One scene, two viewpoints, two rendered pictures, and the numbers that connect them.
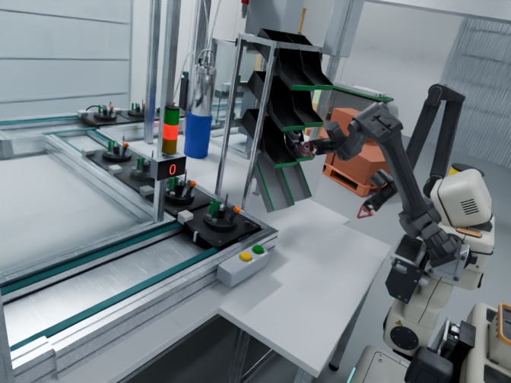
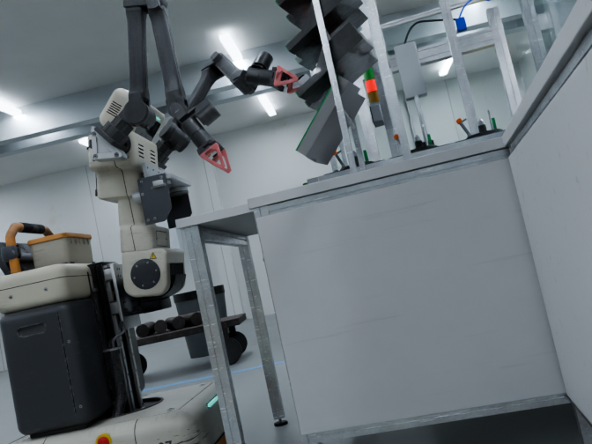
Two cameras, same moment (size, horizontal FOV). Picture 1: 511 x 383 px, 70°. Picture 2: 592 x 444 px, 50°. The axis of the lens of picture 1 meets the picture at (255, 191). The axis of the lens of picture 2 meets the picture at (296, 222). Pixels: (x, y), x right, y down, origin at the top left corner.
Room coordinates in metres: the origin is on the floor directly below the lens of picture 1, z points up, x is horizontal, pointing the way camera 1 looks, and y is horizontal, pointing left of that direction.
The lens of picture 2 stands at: (3.48, -1.12, 0.61)
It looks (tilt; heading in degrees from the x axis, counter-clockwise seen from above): 5 degrees up; 157
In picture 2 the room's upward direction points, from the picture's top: 12 degrees counter-clockwise
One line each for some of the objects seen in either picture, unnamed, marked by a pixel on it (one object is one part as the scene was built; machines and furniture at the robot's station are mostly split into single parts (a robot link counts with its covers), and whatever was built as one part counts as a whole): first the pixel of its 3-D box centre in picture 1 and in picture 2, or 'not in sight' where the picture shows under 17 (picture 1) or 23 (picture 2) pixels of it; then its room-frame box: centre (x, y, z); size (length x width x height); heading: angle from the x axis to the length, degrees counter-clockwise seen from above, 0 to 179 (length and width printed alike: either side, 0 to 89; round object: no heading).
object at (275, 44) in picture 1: (264, 132); (361, 68); (1.62, 0.01, 1.26); 0.36 x 0.21 x 0.80; 145
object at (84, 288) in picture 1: (153, 257); not in sight; (1.02, 0.31, 0.91); 0.84 x 0.28 x 0.10; 145
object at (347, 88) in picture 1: (334, 100); not in sight; (8.09, -1.31, 0.42); 2.23 x 0.84 x 0.83; 62
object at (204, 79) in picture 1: (204, 83); not in sight; (2.20, 0.43, 1.32); 0.14 x 0.14 x 0.38
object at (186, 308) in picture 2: not in sight; (204, 321); (-3.30, 0.43, 0.34); 0.55 x 0.54 x 0.68; 62
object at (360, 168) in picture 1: (355, 147); not in sight; (4.81, -1.22, 0.39); 1.37 x 1.05 x 0.77; 50
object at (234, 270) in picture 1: (244, 264); not in sight; (1.06, -0.01, 0.93); 0.21 x 0.07 x 0.06; 145
